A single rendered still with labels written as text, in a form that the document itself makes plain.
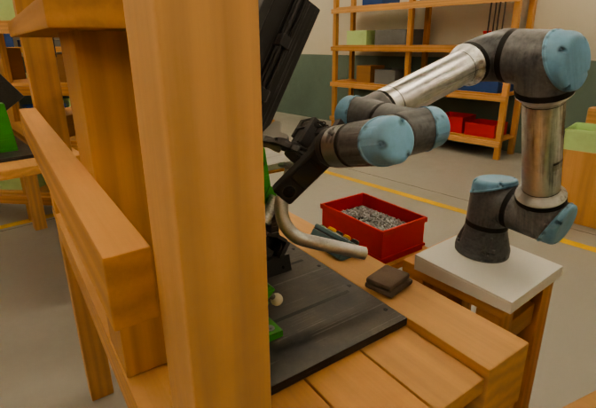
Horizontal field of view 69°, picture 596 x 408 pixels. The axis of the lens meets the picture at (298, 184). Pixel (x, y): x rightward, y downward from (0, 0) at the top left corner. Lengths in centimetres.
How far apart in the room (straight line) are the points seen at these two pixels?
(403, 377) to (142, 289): 56
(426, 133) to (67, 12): 54
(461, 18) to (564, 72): 606
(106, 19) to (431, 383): 80
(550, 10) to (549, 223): 547
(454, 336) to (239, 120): 74
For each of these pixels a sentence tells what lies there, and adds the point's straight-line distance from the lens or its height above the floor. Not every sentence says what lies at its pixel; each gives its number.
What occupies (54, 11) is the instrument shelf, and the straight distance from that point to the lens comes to 64.
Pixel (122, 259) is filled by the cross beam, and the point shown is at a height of 127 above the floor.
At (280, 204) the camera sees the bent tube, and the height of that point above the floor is 115.
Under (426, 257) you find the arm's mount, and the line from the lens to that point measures 130.
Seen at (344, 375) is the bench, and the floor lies 88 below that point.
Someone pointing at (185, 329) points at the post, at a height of 122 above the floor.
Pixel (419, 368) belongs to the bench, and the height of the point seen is 88.
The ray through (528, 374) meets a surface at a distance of 164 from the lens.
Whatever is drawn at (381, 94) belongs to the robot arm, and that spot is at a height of 139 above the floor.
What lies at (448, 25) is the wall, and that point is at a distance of 713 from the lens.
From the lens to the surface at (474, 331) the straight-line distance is 103.
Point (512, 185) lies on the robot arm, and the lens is 129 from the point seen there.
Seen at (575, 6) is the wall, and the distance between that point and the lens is 648.
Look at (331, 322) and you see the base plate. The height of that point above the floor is 90.
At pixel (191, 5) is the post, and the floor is 151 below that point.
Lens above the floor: 148
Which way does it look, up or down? 18 degrees down
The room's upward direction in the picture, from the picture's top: straight up
